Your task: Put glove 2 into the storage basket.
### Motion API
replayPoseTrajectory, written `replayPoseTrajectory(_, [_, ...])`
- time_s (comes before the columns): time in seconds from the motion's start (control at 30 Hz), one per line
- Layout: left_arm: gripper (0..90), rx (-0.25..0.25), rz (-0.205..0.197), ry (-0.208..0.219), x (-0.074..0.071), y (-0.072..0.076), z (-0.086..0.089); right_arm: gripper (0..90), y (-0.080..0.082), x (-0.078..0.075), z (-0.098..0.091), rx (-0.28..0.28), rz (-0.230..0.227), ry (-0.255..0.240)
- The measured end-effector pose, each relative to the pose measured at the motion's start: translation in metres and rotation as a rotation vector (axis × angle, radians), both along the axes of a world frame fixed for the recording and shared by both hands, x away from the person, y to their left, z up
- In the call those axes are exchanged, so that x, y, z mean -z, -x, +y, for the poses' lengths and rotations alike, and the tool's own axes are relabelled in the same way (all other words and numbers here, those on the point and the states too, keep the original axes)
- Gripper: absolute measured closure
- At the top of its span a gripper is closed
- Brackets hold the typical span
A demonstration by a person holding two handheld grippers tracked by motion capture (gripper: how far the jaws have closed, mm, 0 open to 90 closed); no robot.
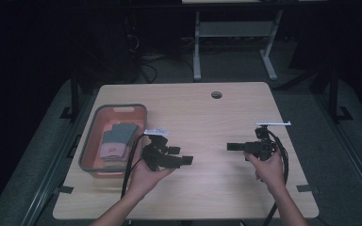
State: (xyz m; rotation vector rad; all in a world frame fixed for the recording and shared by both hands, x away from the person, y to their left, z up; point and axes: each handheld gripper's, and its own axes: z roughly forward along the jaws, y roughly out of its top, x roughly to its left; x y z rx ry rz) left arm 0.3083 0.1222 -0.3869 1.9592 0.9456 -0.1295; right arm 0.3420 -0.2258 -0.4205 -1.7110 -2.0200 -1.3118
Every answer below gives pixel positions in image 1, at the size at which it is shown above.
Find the white metal desk frame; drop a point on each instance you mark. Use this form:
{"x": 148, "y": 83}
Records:
{"x": 232, "y": 29}

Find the pink basin with grey rim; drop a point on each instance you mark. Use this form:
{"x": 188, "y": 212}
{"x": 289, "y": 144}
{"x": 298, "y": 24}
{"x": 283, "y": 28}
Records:
{"x": 94, "y": 147}

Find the black tape strip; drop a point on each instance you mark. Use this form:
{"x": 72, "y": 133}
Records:
{"x": 308, "y": 188}
{"x": 63, "y": 189}

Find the person's left hand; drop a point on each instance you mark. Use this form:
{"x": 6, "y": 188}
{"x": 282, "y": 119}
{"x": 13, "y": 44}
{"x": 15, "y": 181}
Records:
{"x": 144, "y": 180}

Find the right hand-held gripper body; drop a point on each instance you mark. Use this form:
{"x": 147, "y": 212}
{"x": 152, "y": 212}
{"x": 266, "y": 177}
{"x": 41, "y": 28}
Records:
{"x": 262, "y": 147}

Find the grey round table grommet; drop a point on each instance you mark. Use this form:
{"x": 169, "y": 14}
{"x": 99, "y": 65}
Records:
{"x": 216, "y": 94}

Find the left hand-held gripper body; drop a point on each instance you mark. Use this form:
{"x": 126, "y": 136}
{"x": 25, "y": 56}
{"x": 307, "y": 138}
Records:
{"x": 157, "y": 157}

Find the person's right hand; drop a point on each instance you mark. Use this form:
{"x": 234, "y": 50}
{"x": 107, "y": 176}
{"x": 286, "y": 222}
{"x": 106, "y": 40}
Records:
{"x": 270, "y": 172}

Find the black stand post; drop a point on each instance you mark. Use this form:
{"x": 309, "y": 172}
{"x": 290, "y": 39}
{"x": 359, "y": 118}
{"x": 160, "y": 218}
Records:
{"x": 333, "y": 94}

